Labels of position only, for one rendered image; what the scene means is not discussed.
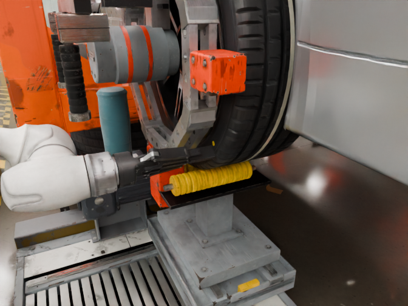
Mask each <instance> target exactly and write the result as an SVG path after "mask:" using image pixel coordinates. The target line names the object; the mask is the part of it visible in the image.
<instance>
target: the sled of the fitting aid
mask: <svg viewBox="0 0 408 306"><path fill-rule="evenodd" d="M147 221H148V233H149V235H150V237H151V239H152V241H153V243H154V245H155V247H156V249H157V251H158V253H159V255H160V257H161V259H162V261H163V263H164V264H165V266H166V268H167V270H168V272H169V274H170V276H171V278H172V280H173V281H174V283H175V286H176V287H177V289H178V292H179V293H180V295H181V297H182V299H183V301H184V303H185V305H186V306H251V305H254V304H256V303H258V302H260V301H263V300H265V299H268V298H270V297H272V296H275V295H277V294H279V293H281V292H284V291H286V290H289V289H291V288H293V287H294V280H295V276H296V270H295V269H294V268H293V267H292V266H291V265H290V264H289V263H288V262H287V261H286V260H285V259H284V258H283V257H282V256H281V255H280V258H279V260H278V261H275V262H273V263H270V264H268V265H265V266H262V267H260V268H257V269H255V270H252V271H249V272H247V273H243V274H241V275H239V276H236V277H233V278H231V279H228V280H225V281H223V282H220V283H218V284H215V285H212V286H210V287H207V288H204V289H202V290H199V288H198V286H197V285H196V283H195V282H194V280H193V278H192V277H191V275H190V273H189V271H188V270H187V268H186V267H185V264H184V263H183V261H182V260H181V258H180V256H179V255H178V253H177V252H176V250H175V248H174V246H173V245H172V243H171V241H170V240H169V238H168V236H167V235H166V233H165V231H164V229H163V228H162V226H161V224H160V223H159V221H158V217H157V216H154V217H150V218H147Z"/></svg>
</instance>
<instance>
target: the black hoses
mask: <svg viewBox="0 0 408 306"><path fill-rule="evenodd" d="M101 6H102V7H117V8H152V7H153V5H152V0H101ZM157 9H169V4H157Z"/></svg>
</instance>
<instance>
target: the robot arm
mask: <svg viewBox="0 0 408 306"><path fill-rule="evenodd" d="M0 156H2V157H4V158H6V159H7V160H8V161H9V162H10V164H11V166H12V168H10V169H8V170H7V171H5V172H4V173H2V175H1V195H2V198H3V201H4V203H5V204H6V205H7V207H8V208H9V209H10V210H12V211H13V212H18V213H34V212H41V211H49V210H53V209H58V208H63V207H66V206H70V205H74V204H76V203H78V202H80V201H82V200H84V199H88V198H90V197H96V196H100V195H103V194H108V193H112V192H116V191H117V185H118V187H119V188H121V187H124V186H130V185H134V184H135V183H136V181H137V176H141V175H142V176H143V178H144V179H146V178H148V177H151V176H153V175H157V174H161V173H164V172H168V171H171V170H174V169H178V168H182V167H183V165H186V164H189V163H194V162H200V161H204V160H209V159H213V158H214V157H215V156H216V155H215V153H214V150H213V147H212V146H204V147H201V148H194V149H187V147H179V148H164V149H155V148H150V149H149V154H142V155H140V156H138V157H133V156H132V154H131V153H130V152H129V151H126V152H119V153H115V154H112V156H111V153H110V152H100V153H96V154H86V155H81V156H77V150H76V148H75V145H74V143H73V141H72V139H71V137H70V136H69V134H68V133H67V132H66V131H65V130H63V129H61V128H60V127H58V126H55V125H52V124H41V125H32V124H25V125H23V126H21V127H18V128H15V129H7V128H1V127H0Z"/></svg>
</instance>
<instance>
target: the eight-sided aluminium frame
mask: <svg viewBox="0 0 408 306"><path fill-rule="evenodd" d="M175 2H176V4H177V7H178V11H179V15H180V22H181V35H182V80H183V110H182V115H181V117H180V119H179V121H178V123H177V125H176V127H175V129H174V131H173V132H172V131H170V130H169V129H168V128H167V127H166V126H165V125H164V124H163V122H162V119H161V116H160V113H159V110H158V107H157V103H156V100H155V97H154V93H153V91H152V87H151V84H150V81H147V82H138V83H129V86H130V87H131V91H132V95H133V98H134V101H135V105H136V108H137V112H138V116H139V119H140V123H141V129H142V132H143V134H144V137H145V139H146V140H147V138H148V140H149V142H150V143H151V144H152V145H153V147H154V148H156V149H164V148H179V147H187V149H194V148H196V147H197V146H198V144H199V143H200V142H201V140H202V138H203V137H204V136H205V134H206V133H207V132H208V130H209V129H210V127H213V124H214V122H215V120H216V112H217V106H216V96H212V97H211V96H209V95H207V94H205V93H203V92H200V100H198V90H197V89H194V88H192V87H191V80H190V52H191V51H195V50H198V30H200V50H216V49H217V25H218V23H219V19H218V14H217V4H216V0H175ZM144 15H145V8H121V18H122V20H123V26H131V23H132V22H135V25H136V26H144ZM141 85H142V86H143V90H144V94H145V97H146V101H147V103H148V107H149V111H150V113H151V117H152V120H149V119H148V115H147V113H146V109H145V105H144V102H143V99H142V96H141V92H140V88H139V86H141Z"/></svg>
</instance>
